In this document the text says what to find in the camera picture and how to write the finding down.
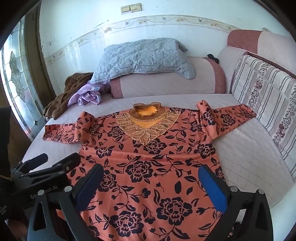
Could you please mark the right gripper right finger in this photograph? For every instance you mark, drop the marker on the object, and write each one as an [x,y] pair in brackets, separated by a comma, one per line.
[245,215]

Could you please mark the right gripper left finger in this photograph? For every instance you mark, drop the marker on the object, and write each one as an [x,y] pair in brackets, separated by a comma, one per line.
[56,216]

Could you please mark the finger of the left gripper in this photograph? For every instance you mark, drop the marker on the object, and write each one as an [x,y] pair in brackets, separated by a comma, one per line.
[31,164]
[65,166]

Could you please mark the orange floral blouse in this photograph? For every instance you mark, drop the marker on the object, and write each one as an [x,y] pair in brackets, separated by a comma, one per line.
[150,154]

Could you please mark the pink quilted bed cover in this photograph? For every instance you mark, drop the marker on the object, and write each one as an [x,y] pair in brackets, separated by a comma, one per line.
[248,156]

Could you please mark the purple floral garment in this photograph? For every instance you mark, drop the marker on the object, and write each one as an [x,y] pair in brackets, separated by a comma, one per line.
[89,93]

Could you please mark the stained glass wooden door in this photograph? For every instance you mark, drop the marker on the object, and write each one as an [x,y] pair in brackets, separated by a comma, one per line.
[25,84]

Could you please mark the brown garment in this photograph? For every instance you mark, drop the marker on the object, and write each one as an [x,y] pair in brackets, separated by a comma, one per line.
[72,84]

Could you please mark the striped floral pillow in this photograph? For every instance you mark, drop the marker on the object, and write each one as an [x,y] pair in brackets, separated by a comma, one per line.
[270,93]

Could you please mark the grey quilted blanket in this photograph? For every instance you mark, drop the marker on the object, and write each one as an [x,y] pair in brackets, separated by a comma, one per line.
[147,56]

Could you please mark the pink bolster pillow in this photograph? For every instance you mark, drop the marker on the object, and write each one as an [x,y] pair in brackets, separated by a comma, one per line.
[209,79]

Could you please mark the small black object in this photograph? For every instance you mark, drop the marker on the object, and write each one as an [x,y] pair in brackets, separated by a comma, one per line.
[212,57]

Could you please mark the pink sofa cushion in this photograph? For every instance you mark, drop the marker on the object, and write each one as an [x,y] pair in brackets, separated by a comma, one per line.
[275,49]

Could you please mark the wall switch plate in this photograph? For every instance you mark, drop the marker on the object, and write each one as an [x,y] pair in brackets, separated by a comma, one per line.
[131,8]

